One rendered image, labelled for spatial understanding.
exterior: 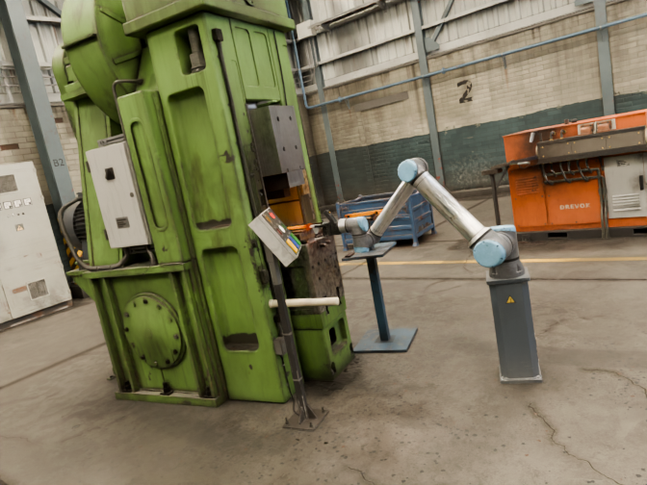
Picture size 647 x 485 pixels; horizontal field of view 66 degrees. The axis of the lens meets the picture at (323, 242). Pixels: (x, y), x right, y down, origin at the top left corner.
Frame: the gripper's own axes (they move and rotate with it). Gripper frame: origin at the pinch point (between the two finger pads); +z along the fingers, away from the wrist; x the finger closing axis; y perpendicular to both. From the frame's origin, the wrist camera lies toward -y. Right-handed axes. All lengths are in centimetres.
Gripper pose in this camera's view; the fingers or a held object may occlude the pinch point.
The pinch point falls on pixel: (311, 225)
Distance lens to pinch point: 317.9
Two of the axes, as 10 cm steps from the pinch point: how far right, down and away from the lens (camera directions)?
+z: -8.9, 0.7, 4.6
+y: 1.6, 9.7, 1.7
